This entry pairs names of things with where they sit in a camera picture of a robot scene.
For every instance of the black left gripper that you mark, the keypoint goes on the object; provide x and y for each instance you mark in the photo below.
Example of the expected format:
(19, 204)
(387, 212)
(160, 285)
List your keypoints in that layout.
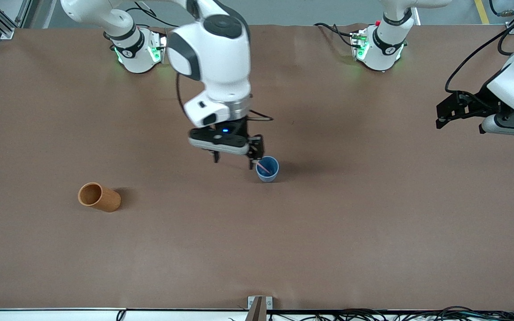
(474, 104)

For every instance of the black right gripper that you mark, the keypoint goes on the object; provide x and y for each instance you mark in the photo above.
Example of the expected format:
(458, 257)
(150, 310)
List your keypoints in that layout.
(242, 126)

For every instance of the pink straw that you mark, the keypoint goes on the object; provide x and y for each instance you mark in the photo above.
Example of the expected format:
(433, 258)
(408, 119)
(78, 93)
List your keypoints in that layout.
(264, 168)

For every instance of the blue cup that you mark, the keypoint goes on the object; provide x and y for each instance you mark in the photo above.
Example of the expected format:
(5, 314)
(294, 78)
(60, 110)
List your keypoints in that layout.
(270, 176)

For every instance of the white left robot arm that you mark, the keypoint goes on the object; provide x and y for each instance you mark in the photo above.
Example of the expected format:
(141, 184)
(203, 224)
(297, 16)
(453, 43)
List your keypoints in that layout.
(384, 49)

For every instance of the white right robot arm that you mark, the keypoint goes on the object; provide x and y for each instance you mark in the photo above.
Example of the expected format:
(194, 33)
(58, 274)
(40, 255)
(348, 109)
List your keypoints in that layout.
(221, 62)

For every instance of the brown wooden cup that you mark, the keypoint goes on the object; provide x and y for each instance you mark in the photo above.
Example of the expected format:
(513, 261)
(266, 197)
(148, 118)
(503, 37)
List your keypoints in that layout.
(107, 203)

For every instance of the brown table cover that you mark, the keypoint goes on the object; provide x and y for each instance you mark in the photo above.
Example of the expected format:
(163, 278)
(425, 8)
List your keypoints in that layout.
(257, 245)

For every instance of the yellow floor tape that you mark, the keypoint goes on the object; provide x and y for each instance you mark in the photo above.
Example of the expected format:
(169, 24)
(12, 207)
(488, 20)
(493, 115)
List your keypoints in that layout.
(482, 11)

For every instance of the grey metal bracket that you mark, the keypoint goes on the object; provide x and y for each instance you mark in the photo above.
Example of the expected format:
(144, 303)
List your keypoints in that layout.
(269, 303)

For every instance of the camera mount post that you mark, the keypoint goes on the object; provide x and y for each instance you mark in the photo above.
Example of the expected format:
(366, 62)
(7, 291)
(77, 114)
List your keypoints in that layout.
(257, 312)

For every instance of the white table edge rail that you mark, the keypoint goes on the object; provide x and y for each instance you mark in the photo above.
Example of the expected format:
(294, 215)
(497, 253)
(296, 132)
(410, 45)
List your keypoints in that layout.
(38, 315)

